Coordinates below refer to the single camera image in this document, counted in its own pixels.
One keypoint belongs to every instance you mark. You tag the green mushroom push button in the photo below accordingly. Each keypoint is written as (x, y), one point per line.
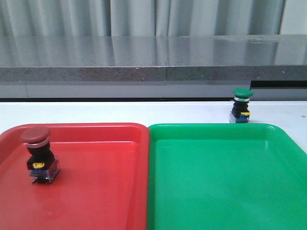
(240, 112)

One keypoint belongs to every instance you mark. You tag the red mushroom push button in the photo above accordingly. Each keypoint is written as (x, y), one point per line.
(43, 165)

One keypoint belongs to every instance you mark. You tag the green plastic tray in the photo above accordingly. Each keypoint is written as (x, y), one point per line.
(225, 177)

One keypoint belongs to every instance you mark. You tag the red plastic tray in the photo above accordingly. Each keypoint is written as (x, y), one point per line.
(101, 185)

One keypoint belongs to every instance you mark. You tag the grey granite counter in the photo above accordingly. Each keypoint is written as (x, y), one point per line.
(66, 68)

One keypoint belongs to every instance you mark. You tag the white pleated curtain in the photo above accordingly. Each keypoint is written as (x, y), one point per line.
(140, 17)

